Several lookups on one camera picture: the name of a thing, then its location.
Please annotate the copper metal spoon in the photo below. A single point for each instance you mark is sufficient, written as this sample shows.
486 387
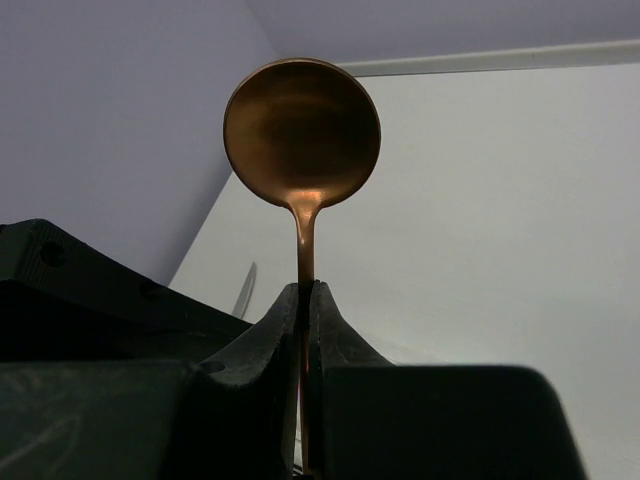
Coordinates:
304 135

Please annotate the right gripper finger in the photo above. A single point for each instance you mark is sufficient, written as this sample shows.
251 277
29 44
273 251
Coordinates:
350 407

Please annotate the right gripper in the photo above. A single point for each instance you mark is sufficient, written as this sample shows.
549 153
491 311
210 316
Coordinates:
95 359

